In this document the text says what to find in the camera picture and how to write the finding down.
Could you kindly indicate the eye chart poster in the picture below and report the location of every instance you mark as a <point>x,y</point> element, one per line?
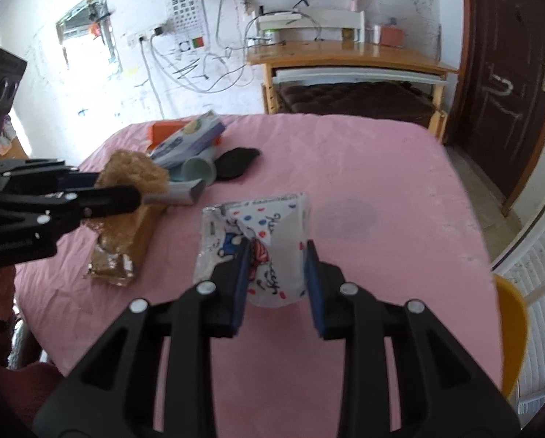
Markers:
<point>181,0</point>

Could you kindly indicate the orange box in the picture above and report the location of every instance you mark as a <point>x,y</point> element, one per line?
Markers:
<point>160,130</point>

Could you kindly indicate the green labelled can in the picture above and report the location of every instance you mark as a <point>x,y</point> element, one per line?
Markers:
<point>271,35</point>

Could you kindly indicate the white keyboard tray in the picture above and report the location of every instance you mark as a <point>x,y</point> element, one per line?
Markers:
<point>359,74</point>

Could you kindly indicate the pink box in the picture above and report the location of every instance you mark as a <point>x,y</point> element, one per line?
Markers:
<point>391,35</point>

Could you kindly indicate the dark brown door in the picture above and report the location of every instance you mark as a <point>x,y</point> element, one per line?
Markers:
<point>496,77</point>

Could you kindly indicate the wooden desk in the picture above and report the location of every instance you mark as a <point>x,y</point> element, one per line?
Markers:
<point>345,52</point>

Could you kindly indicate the window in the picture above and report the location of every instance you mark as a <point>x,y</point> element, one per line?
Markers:
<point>78,32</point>

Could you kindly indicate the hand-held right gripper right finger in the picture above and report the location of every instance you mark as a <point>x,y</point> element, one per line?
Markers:
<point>312,283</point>

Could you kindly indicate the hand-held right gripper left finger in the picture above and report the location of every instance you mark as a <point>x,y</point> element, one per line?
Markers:
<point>240,278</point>

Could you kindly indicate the printed purple white carton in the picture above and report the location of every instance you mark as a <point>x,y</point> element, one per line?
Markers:
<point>190,139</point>

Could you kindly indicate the white router box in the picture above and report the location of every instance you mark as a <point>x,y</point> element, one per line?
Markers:
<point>279,18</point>

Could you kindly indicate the clear cup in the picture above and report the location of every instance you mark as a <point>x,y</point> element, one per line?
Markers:
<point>373,34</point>

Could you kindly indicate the brown foil snack wrapper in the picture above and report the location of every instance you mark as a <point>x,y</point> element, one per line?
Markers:
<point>131,169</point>

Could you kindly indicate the person's dark red clothing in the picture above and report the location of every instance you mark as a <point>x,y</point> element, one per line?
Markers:
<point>12,397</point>

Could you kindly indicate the white wall socket strip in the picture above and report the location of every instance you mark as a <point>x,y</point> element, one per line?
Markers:
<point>135,38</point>

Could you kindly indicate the person's left forearm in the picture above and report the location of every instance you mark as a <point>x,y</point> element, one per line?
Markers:
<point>1,292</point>

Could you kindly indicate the grey narrow carton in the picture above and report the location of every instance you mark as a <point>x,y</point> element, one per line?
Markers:
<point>181,191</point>

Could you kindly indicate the black cloth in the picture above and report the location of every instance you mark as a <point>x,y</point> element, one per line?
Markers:
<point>236,162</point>

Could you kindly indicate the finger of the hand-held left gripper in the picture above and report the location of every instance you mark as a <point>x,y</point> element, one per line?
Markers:
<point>112,200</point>
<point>78,182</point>

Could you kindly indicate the white desk riser shelf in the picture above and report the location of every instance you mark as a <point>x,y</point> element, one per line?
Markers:
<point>336,17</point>

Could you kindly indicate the pink tablecloth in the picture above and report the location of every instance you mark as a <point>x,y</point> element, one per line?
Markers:
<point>368,169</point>

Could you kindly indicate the white dotted plastic wrapper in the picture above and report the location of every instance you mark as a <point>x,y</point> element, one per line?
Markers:
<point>277,232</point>

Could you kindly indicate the light blue cloth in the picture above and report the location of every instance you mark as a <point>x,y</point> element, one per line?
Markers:
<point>197,169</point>

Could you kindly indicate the yellow chair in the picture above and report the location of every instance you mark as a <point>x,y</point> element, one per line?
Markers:
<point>512,328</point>

